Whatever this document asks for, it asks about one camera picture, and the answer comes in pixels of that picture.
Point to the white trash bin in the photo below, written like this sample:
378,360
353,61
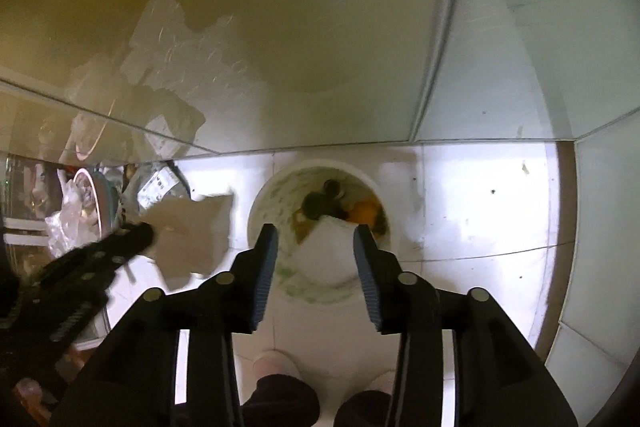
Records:
315,205

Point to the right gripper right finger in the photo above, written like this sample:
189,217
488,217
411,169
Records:
500,381

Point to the left shoe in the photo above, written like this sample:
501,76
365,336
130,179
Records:
274,362

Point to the white tissue paper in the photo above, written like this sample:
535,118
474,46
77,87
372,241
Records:
326,255

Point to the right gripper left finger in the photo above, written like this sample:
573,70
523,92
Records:
169,361

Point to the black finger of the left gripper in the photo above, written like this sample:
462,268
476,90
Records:
41,319

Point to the right shoe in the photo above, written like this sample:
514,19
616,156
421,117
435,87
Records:
383,383

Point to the shoe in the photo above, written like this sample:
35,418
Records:
274,362
383,383

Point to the crumpled clear plastic bag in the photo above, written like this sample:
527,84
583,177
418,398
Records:
77,223

